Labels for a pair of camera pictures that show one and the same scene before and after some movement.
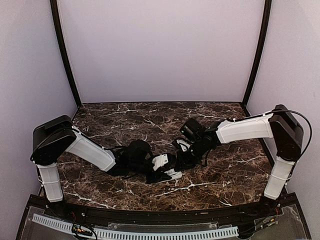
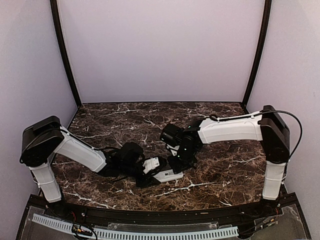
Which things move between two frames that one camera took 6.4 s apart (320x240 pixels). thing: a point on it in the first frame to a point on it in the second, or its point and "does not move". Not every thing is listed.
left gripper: x=158 y=177 to x=146 y=182
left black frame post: x=56 y=24 does not move
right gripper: x=185 y=163 does not move
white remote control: x=173 y=174 does not move
